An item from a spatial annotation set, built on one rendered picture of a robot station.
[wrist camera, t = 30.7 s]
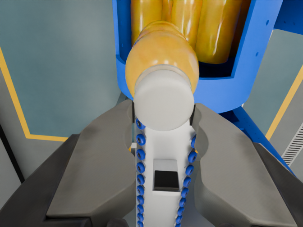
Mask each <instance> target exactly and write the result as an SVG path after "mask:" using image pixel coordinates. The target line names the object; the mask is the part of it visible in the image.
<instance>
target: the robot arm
mask: <svg viewBox="0 0 303 227"><path fill-rule="evenodd" d="M132 123H135V113H134V102H133V100H125V101H123V102H121V103H120V104H118V105H116V106H115V107H113V108H111V109H110V110H108V111H106V112H105V113H103V114H102V115H100V116H99V117H97V118H96V119H94V120H93V121H92V122H90V123H89V124H88V125H87V126H86V127H85V128H84V129H83V130H82V131H81V132H80V133H79V134H72V135H71V136H70V137H69V138H68V139H67V140H66V141H65V142H64V143H63V144H62V145H61V146H60V147H59V148H58V149H57V150H56V151H55V152H54V153H53V154H52V155H50V156H49V157H48V158H47V159H46V160H45V161H44V162H43V163H42V164H41V165H40V166H39V167H38V168H37V169H36V170H35V171H34V172H33V173H32V174H31V175H30V176H29V177H28V178H27V179H26V180H25V181H24V182H23V183H22V184H21V185H20V186H19V188H18V189H17V190H16V191H15V192H14V193H13V194H12V195H11V197H10V198H9V199H8V200H7V202H6V203H5V204H4V206H3V207H2V208H1V210H0V227H129V226H128V224H127V222H126V220H125V219H122V218H123V217H124V216H126V215H127V214H128V213H130V212H131V211H132V210H133V209H134V207H135V205H136V167H135V157H134V155H133V154H132V153H131V152H130V151H129V148H130V146H131V145H132ZM189 125H190V126H192V128H193V129H194V130H195V132H196V139H195V143H194V148H195V149H196V151H197V152H198V153H199V155H200V157H201V160H200V164H199V167H198V171H197V176H196V180H195V183H194V200H195V208H196V210H197V211H198V212H199V213H200V214H201V215H202V216H203V217H204V218H205V219H207V220H208V221H209V222H210V223H212V224H213V225H214V226H215V227H303V183H302V182H301V181H300V180H299V179H298V178H297V177H296V176H295V175H294V174H293V173H292V172H290V171H289V170H288V168H286V167H285V166H284V165H283V164H282V163H281V162H280V161H279V160H278V159H277V158H276V157H275V156H274V155H273V154H272V153H271V152H270V151H268V150H267V149H266V148H265V147H264V146H263V145H262V144H261V143H257V142H252V141H251V140H250V139H249V138H248V137H247V136H246V135H245V134H244V133H243V132H242V131H241V130H240V129H239V128H238V127H236V126H235V125H234V124H233V123H231V122H230V121H228V120H227V119H225V118H224V117H222V116H220V115H219V114H217V113H216V112H214V111H213V110H211V109H210V108H208V107H206V106H205V105H203V104H202V103H194V108H193V112H192V115H191V117H190V118H189Z"/></svg>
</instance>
